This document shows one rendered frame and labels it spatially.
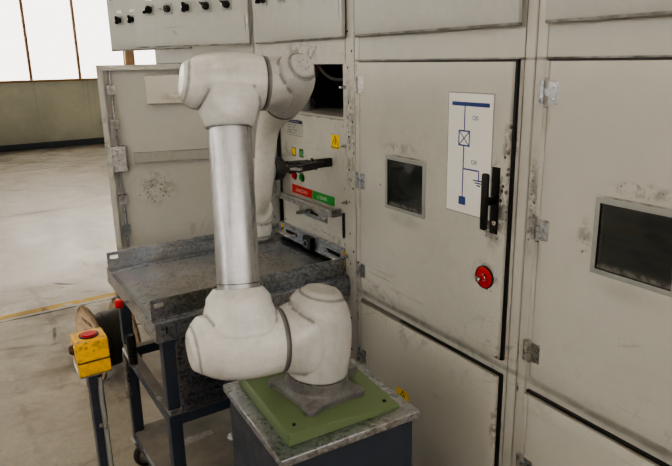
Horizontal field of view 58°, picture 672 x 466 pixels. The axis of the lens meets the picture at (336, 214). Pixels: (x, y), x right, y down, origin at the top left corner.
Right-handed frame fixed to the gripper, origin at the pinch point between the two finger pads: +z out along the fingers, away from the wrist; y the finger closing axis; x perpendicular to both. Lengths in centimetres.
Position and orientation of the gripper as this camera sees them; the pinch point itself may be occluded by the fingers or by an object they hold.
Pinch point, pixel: (322, 162)
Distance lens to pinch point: 215.7
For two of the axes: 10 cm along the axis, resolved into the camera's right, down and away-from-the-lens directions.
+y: 5.4, 2.0, -8.2
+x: -0.2, -9.7, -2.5
